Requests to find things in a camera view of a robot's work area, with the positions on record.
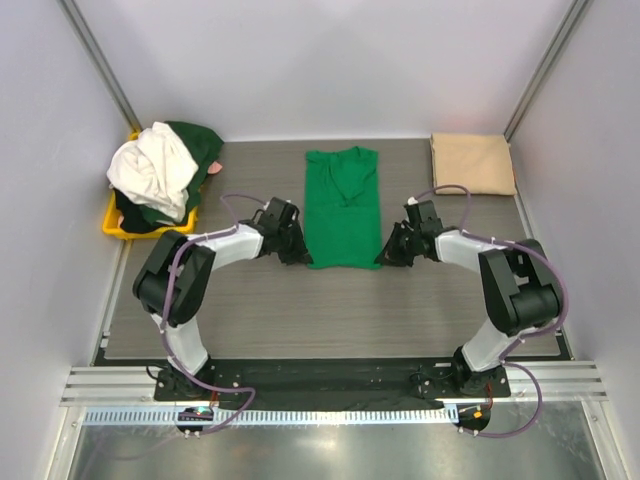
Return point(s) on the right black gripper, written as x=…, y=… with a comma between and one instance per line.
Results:
x=391, y=254

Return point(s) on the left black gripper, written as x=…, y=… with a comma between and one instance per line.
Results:
x=301, y=253

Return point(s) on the bright green t-shirt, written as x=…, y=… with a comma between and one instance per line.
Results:
x=342, y=213

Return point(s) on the yellow plastic bin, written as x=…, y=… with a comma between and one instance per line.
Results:
x=112, y=225

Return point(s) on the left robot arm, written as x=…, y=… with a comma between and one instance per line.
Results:
x=173, y=281

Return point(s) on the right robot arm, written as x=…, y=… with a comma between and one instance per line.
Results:
x=521, y=292

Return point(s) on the folded beige t-shirt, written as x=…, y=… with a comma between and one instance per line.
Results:
x=480, y=163

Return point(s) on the pink garment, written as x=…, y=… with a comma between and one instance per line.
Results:
x=215, y=168

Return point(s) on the dark green t-shirt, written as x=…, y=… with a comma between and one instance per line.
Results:
x=200, y=145

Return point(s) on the white t-shirt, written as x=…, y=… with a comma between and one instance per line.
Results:
x=154, y=170

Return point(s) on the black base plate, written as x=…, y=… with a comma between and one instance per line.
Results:
x=333, y=385

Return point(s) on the white slotted cable duct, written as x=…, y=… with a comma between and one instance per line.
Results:
x=205, y=418

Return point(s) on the aluminium front rail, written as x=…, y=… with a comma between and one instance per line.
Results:
x=101, y=386

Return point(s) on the right aluminium frame post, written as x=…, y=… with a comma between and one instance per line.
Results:
x=560, y=40

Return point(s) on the aluminium frame post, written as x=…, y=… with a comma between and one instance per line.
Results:
x=92, y=48
x=560, y=40

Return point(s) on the left aluminium frame post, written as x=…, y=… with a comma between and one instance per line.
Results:
x=92, y=48

